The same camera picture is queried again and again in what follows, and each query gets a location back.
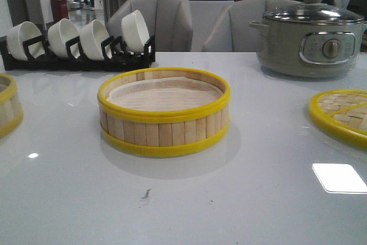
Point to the grey chair left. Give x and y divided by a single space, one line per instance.
170 21

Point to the woven bamboo steamer lid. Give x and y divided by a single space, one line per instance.
342 114

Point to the glass pot lid with knob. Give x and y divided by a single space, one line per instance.
314 12

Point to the red bin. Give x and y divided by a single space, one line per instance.
59 10

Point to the white steamer liner paper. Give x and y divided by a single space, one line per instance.
166 94

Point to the white bowl right tilted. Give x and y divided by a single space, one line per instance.
134 31

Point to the black bowl rack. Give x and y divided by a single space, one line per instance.
116 57

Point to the bamboo steamer tier yellow rims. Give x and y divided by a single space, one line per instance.
164 133

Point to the white bowl far left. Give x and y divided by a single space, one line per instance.
17 35

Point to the grey electric cooking pot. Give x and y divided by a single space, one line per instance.
308 50

